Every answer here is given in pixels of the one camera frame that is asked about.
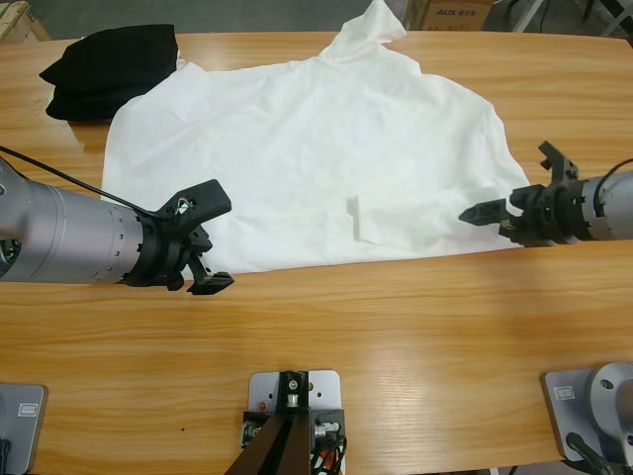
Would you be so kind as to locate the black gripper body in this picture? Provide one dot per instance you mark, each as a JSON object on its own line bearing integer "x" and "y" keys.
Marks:
{"x": 544, "y": 213}
{"x": 158, "y": 252}

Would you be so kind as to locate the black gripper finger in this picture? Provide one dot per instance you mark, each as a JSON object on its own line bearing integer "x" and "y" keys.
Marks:
{"x": 487, "y": 218}
{"x": 212, "y": 284}
{"x": 492, "y": 207}
{"x": 202, "y": 241}

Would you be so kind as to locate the white T-shirt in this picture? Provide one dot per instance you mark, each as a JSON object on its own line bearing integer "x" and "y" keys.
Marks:
{"x": 306, "y": 163}

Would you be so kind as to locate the pale folded garment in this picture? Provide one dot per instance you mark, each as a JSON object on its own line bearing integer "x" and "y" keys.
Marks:
{"x": 181, "y": 62}

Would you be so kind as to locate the black folded garment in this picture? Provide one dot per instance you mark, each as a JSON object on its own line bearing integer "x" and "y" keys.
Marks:
{"x": 114, "y": 64}

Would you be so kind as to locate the cardboard box with AUX print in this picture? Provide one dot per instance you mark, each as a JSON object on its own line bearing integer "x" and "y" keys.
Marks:
{"x": 457, "y": 12}

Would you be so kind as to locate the wooden crate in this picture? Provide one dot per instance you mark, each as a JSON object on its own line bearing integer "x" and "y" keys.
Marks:
{"x": 17, "y": 20}

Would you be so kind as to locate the white mount plate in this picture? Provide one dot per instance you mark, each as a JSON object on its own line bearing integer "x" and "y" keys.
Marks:
{"x": 326, "y": 391}

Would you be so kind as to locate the dark camera post with bracket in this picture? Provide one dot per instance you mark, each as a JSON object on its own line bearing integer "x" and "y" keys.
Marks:
{"x": 282, "y": 435}

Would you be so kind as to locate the grey base plate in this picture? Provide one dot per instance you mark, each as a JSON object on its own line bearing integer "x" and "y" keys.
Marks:
{"x": 25, "y": 425}
{"x": 566, "y": 396}

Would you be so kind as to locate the white metal frame leg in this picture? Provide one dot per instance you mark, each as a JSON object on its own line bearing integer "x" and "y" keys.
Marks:
{"x": 526, "y": 15}

